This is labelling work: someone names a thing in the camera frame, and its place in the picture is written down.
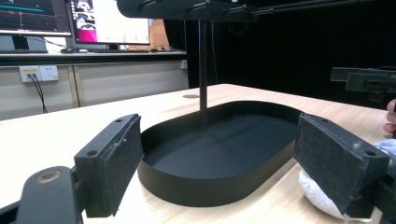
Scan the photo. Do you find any black keyboard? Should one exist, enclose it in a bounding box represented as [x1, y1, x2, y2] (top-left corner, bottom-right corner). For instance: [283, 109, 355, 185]
[92, 48, 151, 53]

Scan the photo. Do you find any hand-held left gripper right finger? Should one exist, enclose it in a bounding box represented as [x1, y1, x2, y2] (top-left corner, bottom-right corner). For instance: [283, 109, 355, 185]
[293, 112, 391, 220]

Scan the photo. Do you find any white empty wall socket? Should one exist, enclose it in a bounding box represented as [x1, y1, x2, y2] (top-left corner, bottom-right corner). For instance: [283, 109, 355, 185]
[39, 64, 60, 82]

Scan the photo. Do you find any black stand with oval tray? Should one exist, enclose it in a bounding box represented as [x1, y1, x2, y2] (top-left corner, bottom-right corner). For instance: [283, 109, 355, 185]
[116, 0, 376, 208]

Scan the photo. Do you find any monitor with dark graph screen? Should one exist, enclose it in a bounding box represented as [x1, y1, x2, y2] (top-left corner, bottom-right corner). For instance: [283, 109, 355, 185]
[0, 0, 73, 53]

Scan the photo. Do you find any monitor with white screen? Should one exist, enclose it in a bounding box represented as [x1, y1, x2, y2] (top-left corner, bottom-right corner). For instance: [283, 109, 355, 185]
[65, 0, 152, 51]

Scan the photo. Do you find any black power cable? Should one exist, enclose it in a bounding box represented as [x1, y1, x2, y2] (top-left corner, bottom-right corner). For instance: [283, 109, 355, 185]
[27, 73, 49, 114]

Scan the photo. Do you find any black curtain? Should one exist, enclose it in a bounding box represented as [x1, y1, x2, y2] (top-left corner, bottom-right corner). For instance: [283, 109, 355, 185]
[163, 0, 396, 110]

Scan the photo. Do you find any white cloth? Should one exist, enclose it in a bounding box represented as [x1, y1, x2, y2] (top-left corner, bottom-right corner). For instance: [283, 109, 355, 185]
[298, 138, 390, 224]

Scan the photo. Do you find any brown cardboard box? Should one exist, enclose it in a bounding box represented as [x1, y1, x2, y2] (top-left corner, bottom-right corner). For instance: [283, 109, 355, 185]
[148, 19, 172, 51]

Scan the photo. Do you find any long grey desk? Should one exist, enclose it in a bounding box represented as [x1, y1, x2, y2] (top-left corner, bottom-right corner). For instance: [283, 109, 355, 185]
[0, 50, 188, 67]

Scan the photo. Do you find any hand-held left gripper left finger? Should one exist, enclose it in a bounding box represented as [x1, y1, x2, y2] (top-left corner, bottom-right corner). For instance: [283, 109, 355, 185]
[74, 113, 145, 218]

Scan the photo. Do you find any white wall socket with plugs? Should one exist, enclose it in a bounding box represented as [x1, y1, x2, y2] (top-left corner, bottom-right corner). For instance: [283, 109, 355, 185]
[19, 65, 42, 84]

